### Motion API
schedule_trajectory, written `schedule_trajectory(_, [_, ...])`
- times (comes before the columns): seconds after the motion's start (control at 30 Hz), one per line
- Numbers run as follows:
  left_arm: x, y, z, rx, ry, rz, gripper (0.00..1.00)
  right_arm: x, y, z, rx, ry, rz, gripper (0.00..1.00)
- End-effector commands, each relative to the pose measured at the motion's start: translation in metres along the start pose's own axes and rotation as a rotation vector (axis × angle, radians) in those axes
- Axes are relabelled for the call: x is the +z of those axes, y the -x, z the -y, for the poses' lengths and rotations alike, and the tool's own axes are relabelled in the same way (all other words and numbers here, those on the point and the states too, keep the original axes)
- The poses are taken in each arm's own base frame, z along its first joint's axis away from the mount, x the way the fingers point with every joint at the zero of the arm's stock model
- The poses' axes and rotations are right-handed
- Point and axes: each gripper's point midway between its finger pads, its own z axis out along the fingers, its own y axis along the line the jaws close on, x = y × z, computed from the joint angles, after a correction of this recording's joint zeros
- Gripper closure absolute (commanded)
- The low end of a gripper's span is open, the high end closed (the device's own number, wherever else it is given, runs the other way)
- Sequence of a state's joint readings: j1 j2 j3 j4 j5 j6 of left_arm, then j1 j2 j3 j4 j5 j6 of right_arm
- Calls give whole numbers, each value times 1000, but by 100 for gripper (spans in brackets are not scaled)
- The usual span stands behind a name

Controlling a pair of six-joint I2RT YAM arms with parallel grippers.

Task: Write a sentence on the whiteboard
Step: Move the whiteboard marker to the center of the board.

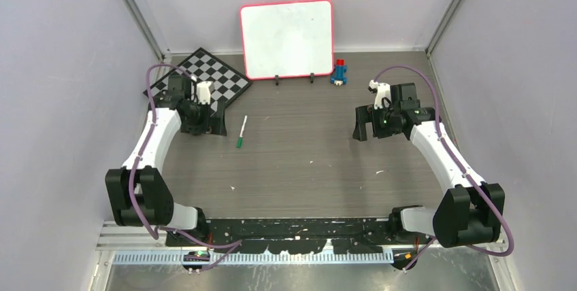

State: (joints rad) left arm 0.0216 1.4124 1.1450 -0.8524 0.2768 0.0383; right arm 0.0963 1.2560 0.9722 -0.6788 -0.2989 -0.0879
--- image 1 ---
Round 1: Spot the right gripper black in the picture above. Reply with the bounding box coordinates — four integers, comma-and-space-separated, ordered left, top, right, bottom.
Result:
354, 102, 402, 141

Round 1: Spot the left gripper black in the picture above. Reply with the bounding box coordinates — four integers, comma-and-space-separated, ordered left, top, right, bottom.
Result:
182, 100, 227, 137

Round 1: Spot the green whiteboard marker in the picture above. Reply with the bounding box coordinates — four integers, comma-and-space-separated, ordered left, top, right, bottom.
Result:
236, 115, 248, 148

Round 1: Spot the whiteboard with red frame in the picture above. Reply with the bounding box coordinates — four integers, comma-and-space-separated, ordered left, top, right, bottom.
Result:
240, 0, 334, 80

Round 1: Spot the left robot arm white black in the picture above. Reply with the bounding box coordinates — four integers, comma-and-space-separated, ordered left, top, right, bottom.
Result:
105, 75, 227, 246

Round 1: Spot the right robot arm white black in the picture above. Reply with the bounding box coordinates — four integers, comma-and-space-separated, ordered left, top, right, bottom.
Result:
352, 80, 505, 248

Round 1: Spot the black and white chessboard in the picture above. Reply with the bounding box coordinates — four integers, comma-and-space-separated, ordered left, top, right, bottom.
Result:
178, 48, 252, 116

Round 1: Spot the blue red toy figure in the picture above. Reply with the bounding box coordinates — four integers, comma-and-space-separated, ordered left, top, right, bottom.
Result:
330, 58, 348, 86

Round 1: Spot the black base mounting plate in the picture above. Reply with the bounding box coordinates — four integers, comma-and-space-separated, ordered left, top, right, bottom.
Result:
166, 218, 429, 255

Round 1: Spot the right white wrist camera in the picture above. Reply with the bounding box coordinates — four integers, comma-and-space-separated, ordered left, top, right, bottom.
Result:
368, 80, 392, 109

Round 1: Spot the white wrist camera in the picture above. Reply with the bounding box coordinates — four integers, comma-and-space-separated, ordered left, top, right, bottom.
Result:
195, 81, 214, 105
368, 80, 392, 109

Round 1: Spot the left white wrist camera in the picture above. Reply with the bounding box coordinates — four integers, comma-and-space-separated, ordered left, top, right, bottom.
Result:
195, 81, 214, 105

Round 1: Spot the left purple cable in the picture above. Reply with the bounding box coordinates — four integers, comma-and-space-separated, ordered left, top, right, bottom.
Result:
128, 63, 243, 273

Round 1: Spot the purple cable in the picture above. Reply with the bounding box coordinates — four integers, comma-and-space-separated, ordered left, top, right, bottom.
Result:
373, 65, 515, 273
128, 63, 243, 273

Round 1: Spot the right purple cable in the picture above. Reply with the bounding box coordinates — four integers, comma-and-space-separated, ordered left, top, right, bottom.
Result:
373, 65, 515, 273

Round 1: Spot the slotted grey cable duct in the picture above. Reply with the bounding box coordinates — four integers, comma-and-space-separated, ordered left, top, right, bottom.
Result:
113, 250, 394, 265

